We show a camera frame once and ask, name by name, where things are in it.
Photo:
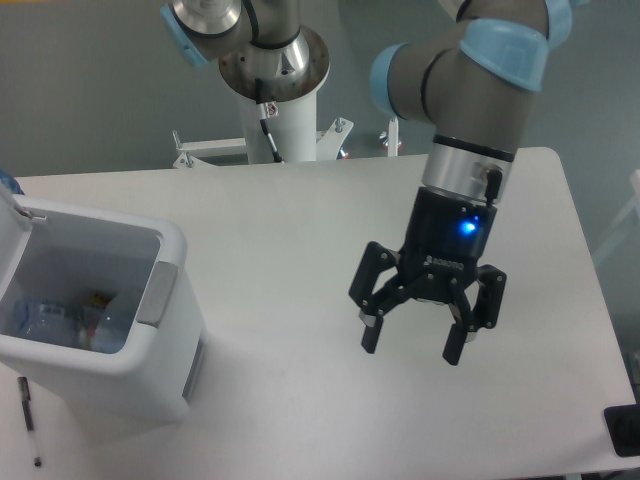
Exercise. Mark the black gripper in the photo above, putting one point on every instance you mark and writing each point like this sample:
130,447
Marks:
438,260

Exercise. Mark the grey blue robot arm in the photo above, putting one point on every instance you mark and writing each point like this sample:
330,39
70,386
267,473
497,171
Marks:
475,84

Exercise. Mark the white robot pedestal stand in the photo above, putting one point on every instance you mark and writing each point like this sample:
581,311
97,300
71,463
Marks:
276,90

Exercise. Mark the black device at table edge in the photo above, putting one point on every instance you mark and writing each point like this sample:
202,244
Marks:
623,426

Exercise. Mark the white trash can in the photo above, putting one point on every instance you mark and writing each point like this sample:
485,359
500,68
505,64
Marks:
62,252

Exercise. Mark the colourful snack wrapper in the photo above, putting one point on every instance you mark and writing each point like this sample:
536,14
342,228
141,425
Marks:
98,300

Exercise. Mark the black pen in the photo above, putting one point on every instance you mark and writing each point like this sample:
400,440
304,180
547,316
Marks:
25,398

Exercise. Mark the blue object at left edge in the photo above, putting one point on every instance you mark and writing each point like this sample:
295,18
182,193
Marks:
10,183

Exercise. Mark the clear plastic water bottle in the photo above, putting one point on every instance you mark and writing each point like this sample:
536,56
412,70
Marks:
72,325

